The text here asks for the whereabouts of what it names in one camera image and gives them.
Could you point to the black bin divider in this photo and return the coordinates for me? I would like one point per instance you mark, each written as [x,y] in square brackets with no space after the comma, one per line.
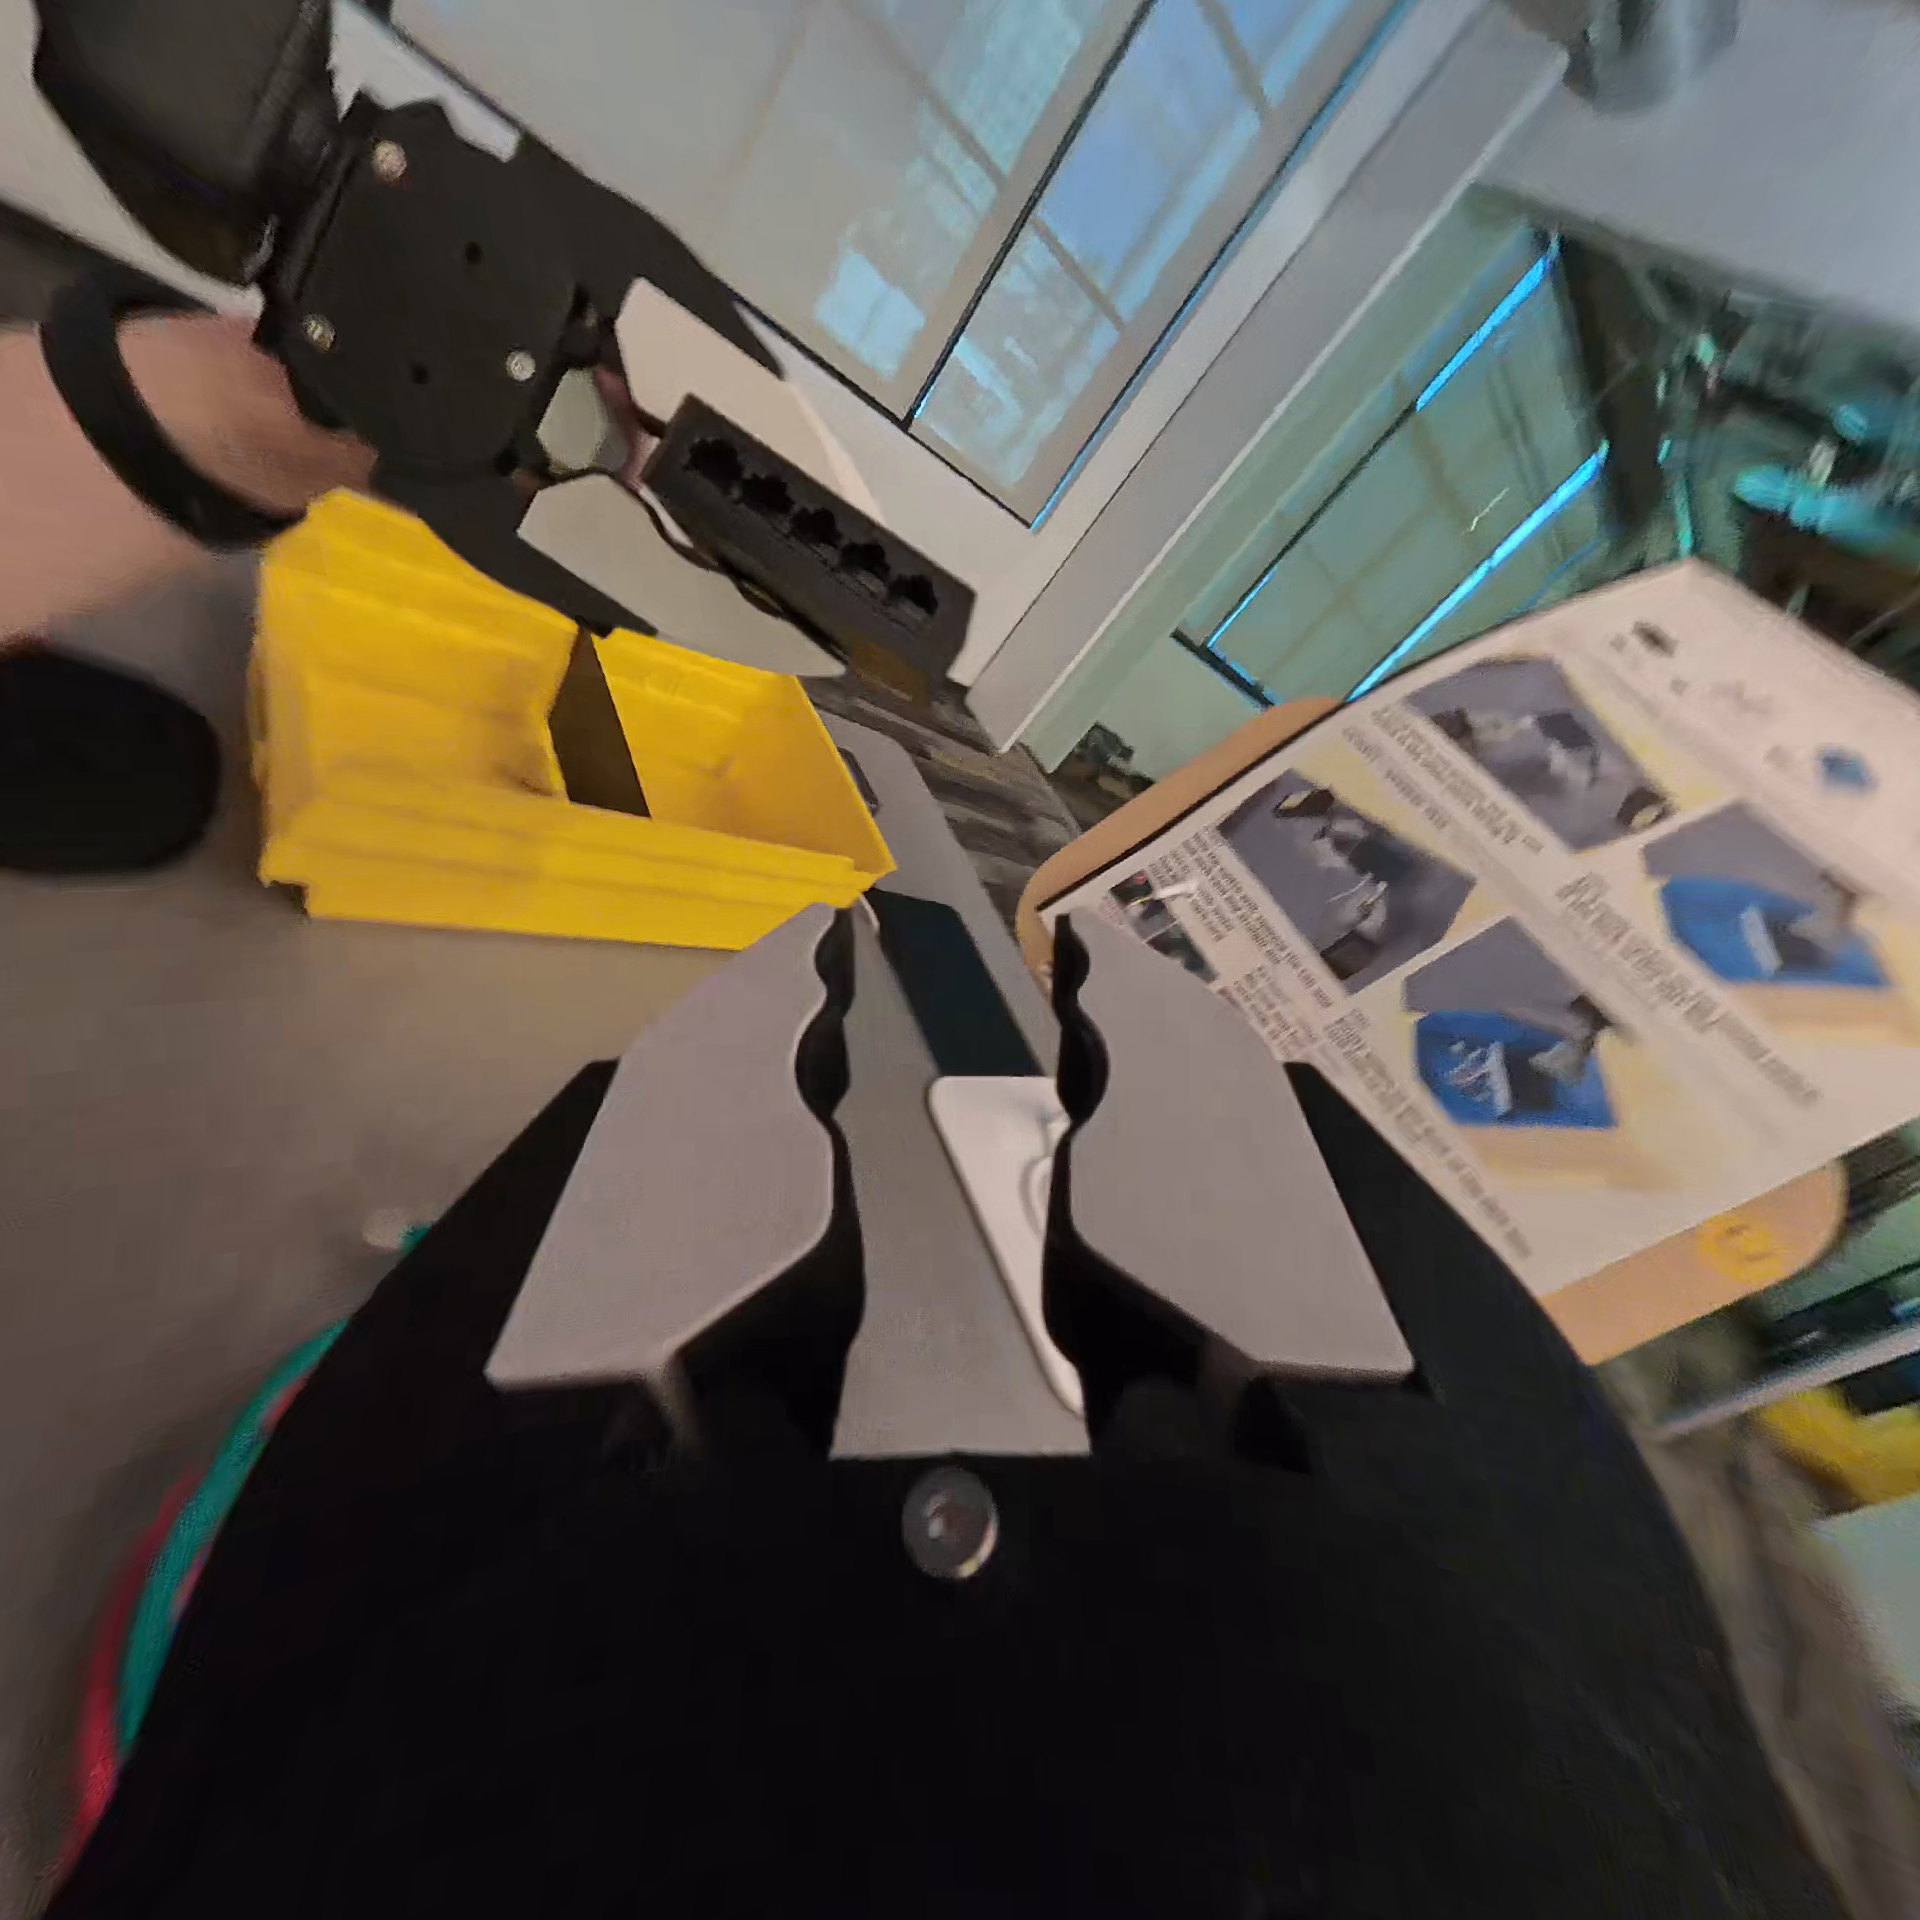
[599,735]

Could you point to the yellow bin with divider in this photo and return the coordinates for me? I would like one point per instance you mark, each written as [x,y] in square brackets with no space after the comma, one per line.
[421,886]

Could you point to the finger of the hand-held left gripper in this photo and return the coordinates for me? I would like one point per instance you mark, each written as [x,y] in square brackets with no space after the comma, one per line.
[599,532]
[673,355]

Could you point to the small black device box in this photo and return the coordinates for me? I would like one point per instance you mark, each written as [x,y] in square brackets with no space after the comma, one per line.
[858,783]

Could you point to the large window with blinds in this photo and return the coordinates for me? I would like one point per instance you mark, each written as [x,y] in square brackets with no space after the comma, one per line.
[975,182]

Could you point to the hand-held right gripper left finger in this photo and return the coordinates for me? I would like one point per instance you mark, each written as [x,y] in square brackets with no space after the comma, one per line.
[662,1199]

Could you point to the white stand base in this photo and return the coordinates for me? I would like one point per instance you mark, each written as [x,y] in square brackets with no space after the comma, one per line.
[991,1153]

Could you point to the printed instruction sheet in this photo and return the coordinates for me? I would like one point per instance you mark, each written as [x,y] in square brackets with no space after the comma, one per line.
[1501,931]

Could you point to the black ethernet switch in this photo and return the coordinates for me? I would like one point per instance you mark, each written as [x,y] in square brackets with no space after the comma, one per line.
[811,556]

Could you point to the person's left hand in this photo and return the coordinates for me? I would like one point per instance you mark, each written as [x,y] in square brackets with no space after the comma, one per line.
[226,406]

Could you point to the black table mat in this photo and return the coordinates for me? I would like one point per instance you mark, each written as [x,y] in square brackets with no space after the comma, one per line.
[962,975]

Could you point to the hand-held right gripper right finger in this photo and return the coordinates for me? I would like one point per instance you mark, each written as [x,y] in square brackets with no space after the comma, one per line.
[1229,1199]

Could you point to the black textured pad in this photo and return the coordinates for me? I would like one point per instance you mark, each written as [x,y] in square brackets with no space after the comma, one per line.
[89,767]

